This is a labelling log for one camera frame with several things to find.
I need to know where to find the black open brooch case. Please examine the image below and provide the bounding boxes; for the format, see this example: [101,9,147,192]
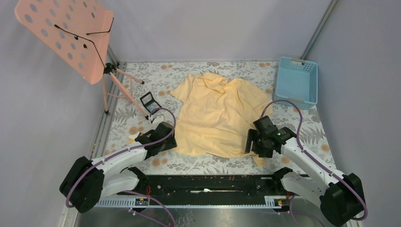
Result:
[139,92,161,112]

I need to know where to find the purple cable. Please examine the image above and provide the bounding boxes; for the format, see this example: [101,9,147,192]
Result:
[260,99,369,221]
[65,107,177,209]

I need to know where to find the grey slotted cable duct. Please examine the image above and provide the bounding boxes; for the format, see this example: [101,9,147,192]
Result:
[95,196,282,209]

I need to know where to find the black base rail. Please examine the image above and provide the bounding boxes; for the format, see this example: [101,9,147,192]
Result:
[117,174,283,201]

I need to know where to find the pink perforated music stand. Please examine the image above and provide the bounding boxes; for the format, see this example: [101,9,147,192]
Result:
[14,0,149,119]

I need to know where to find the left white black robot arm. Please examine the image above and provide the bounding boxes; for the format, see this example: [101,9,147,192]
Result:
[59,122,177,213]

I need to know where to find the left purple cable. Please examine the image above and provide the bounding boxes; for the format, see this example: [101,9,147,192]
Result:
[65,107,177,209]

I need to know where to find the light blue plastic basket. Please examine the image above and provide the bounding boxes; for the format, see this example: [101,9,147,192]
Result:
[273,56,318,110]

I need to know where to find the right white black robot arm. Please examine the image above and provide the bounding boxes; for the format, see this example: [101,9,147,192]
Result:
[245,116,367,227]

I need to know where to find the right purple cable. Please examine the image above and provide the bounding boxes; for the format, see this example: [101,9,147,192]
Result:
[260,99,369,221]

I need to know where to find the yellow shirt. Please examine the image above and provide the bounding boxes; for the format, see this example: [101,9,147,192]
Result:
[170,72,273,158]

